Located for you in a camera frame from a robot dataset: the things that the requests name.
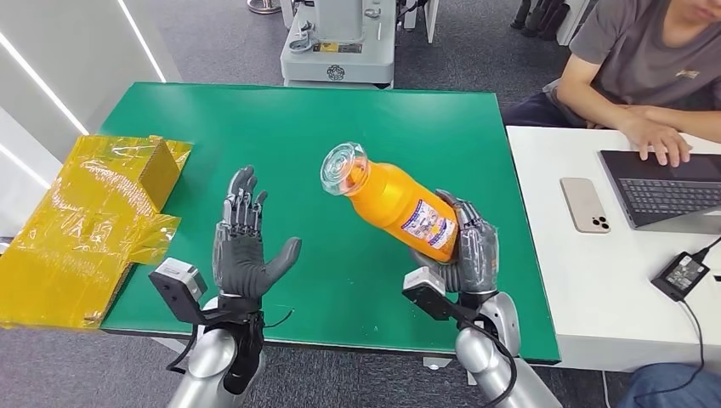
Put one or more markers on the yellow taped cardboard box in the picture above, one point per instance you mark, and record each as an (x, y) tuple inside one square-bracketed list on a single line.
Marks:
[(73, 236)]

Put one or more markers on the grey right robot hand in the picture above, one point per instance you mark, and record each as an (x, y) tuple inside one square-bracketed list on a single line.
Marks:
[(476, 253)]

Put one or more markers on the dark grey laptop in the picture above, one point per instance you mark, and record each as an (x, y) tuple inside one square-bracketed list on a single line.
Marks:
[(664, 197)]

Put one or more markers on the orange juice bottle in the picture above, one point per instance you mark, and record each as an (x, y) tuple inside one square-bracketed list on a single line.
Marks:
[(388, 202)]

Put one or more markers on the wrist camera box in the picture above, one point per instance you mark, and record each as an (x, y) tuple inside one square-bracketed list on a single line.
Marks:
[(422, 280), (180, 276)]

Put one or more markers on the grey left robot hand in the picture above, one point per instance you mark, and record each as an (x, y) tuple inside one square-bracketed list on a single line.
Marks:
[(239, 259)]

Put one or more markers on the person's leg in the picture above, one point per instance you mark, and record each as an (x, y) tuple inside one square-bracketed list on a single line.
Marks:
[(676, 388)]

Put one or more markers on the green table mat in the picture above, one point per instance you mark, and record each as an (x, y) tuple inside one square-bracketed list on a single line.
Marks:
[(338, 112)]

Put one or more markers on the white furniture panel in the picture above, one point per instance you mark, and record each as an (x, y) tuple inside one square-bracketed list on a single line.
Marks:
[(431, 17)]

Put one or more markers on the person's right hand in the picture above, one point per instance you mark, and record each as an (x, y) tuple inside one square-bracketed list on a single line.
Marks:
[(653, 138)]

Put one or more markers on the white desk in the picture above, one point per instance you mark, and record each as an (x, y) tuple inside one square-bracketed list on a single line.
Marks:
[(591, 293)]

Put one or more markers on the black power adapter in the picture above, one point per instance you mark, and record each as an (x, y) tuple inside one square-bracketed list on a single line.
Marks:
[(681, 276)]

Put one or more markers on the chrome round stand base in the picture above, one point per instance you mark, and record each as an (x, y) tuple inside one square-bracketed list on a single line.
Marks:
[(263, 7)]

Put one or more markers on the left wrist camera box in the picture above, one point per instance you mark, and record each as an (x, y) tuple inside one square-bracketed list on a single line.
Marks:
[(180, 276)]

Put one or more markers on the person's left forearm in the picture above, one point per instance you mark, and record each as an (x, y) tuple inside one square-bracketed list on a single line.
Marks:
[(693, 124)]

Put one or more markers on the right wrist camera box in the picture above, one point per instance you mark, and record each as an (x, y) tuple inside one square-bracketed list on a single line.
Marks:
[(422, 280)]

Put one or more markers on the beige smartphone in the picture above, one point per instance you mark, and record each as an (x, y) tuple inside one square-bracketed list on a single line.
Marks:
[(583, 202)]

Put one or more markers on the white cabinet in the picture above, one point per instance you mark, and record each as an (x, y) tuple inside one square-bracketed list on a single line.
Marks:
[(572, 22)]

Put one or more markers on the person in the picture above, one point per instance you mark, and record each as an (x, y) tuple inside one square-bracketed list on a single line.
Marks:
[(636, 50)]

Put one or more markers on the person's right forearm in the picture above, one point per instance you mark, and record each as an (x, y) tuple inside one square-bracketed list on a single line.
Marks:
[(591, 110)]

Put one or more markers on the grey white machine base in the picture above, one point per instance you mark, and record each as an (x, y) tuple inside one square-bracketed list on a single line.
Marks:
[(338, 62)]

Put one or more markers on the black upright legs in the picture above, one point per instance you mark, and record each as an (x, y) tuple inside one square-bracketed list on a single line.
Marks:
[(535, 19)]

